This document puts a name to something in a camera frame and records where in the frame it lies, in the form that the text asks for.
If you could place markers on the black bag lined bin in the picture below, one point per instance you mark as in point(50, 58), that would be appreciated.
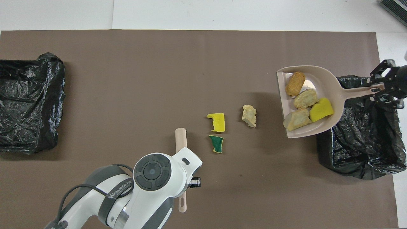
point(365, 152)
point(28, 101)

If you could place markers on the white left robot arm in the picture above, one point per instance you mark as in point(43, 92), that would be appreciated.
point(152, 171)

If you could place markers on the notched yellow sponge piece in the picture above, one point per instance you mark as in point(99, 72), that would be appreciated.
point(218, 123)

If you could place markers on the brown table mat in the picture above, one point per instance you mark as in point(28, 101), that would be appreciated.
point(159, 79)

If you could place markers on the brown bread roll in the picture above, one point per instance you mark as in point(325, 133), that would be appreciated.
point(295, 83)

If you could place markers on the beige plastic dustpan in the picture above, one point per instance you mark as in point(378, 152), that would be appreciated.
point(321, 76)

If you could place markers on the yellowish beige foam chunk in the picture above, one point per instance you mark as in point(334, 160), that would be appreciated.
point(249, 116)

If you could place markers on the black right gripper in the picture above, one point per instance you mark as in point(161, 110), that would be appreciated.
point(400, 81)

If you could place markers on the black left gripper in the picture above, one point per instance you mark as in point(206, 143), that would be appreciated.
point(194, 182)

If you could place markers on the dark ribbed device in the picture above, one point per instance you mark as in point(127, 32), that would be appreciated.
point(397, 9)

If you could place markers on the green sponge piece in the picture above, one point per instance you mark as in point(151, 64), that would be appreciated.
point(217, 143)

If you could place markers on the pale beige foam chunk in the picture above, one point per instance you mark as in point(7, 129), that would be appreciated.
point(297, 120)
point(305, 98)

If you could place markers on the beige hand brush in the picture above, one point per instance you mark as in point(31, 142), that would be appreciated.
point(180, 140)

